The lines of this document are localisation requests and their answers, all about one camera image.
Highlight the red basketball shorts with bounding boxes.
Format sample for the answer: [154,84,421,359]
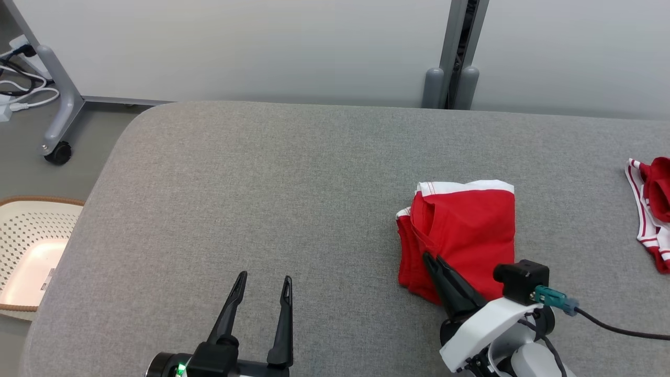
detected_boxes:
[395,180,516,307]

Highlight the cream perforated laundry basket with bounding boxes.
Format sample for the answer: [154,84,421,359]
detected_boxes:
[0,195,85,321]

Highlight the red white basketball jersey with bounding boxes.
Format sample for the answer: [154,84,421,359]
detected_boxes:
[626,156,670,275]

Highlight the grey wall partition post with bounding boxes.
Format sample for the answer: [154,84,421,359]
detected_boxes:
[422,0,490,110]

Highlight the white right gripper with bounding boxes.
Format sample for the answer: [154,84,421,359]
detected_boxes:
[422,251,540,373]

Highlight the white power strip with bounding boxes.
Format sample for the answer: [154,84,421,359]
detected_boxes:
[8,35,53,80]

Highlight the grey wheeled metal stand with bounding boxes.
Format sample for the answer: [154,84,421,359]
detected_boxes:
[3,0,85,166]

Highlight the right black cable teal connector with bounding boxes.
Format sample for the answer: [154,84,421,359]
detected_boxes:
[534,285,670,341]

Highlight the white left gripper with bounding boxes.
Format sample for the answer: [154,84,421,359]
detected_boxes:
[207,271,294,377]

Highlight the grey baseboard rail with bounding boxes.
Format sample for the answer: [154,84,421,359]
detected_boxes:
[83,96,173,107]

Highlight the white floor cable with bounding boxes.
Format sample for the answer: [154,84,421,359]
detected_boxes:
[0,71,61,113]

